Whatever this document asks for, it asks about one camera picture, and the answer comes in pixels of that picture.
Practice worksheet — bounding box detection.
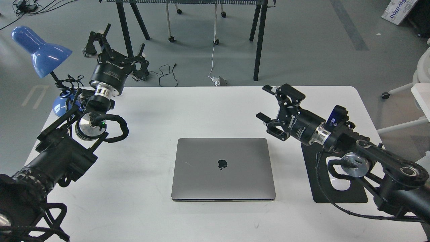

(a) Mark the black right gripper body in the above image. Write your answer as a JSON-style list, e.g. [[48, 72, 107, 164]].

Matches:
[[284, 107, 325, 146]]

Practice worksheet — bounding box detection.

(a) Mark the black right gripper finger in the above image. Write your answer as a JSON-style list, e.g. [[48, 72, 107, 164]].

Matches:
[[262, 84, 306, 116], [256, 112, 290, 141]]

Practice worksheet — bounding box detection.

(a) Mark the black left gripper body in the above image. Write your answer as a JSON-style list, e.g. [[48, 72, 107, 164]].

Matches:
[[90, 50, 132, 97]]

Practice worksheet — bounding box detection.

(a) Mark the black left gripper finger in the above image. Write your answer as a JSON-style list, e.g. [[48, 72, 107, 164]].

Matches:
[[83, 23, 113, 58], [127, 44, 149, 82]]

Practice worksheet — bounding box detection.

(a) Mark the grey laptop computer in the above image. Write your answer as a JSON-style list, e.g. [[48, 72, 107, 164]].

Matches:
[[171, 138, 275, 202]]

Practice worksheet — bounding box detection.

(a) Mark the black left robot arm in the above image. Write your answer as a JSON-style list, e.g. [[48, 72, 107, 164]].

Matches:
[[1, 25, 149, 242]]

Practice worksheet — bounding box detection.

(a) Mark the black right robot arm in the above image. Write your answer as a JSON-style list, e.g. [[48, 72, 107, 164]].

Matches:
[[256, 84, 430, 224]]

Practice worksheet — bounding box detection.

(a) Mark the black mouse pad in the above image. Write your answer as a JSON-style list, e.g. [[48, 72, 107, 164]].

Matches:
[[301, 144, 368, 203]]

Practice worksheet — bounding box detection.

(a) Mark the blue desk lamp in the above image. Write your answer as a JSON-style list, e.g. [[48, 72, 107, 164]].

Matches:
[[11, 26, 83, 117]]

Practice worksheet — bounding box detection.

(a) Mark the white power adapter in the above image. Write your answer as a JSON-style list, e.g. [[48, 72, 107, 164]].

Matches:
[[211, 76, 227, 87]]

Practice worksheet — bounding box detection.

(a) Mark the white computer mouse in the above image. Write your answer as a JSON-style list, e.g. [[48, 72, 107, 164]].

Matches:
[[326, 156, 351, 191]]

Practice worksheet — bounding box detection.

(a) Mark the white chair at right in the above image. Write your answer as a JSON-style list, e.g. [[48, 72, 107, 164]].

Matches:
[[377, 48, 430, 134]]

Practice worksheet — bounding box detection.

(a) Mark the white cardboard box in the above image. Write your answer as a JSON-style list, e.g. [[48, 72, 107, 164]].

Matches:
[[381, 0, 418, 26]]

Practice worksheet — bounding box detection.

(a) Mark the white charger cable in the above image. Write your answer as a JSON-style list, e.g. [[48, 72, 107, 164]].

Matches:
[[206, 3, 218, 81]]

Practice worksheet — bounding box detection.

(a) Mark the black cable bundle on floor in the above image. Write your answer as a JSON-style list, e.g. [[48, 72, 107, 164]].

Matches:
[[0, 0, 79, 31]]

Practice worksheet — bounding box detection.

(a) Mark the black metal table frame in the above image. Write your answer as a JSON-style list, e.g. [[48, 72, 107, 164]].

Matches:
[[112, 0, 269, 81]]

